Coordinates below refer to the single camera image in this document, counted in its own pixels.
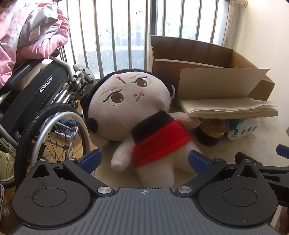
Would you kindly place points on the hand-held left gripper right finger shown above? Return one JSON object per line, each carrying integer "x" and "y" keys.
{"x": 198, "y": 161}

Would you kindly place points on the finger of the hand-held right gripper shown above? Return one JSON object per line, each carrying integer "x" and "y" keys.
{"x": 271, "y": 166}
{"x": 283, "y": 151}

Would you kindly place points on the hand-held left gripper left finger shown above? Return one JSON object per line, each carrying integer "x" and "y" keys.
{"x": 90, "y": 159}

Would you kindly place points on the black jar with gold lid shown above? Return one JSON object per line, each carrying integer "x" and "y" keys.
{"x": 212, "y": 128}

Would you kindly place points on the plush doll with red top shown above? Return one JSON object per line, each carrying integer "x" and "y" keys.
{"x": 126, "y": 97}

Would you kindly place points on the brown cardboard box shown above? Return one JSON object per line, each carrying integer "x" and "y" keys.
{"x": 192, "y": 52}

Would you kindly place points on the blue white printed bag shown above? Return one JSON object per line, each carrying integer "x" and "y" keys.
{"x": 65, "y": 130}

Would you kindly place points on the white tissue packet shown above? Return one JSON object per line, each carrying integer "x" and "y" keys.
{"x": 241, "y": 130}

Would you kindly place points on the open beige notebook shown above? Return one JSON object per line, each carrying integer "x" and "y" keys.
{"x": 214, "y": 83}

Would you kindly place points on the grey folded wheelchair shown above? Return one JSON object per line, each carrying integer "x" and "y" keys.
{"x": 38, "y": 90}

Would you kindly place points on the pink patterned blanket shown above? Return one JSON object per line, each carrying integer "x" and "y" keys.
{"x": 33, "y": 47}

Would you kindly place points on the metal window railing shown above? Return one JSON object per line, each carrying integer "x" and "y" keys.
{"x": 147, "y": 27}

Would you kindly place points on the white wall pipe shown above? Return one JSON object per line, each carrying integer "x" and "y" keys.
{"x": 242, "y": 2}

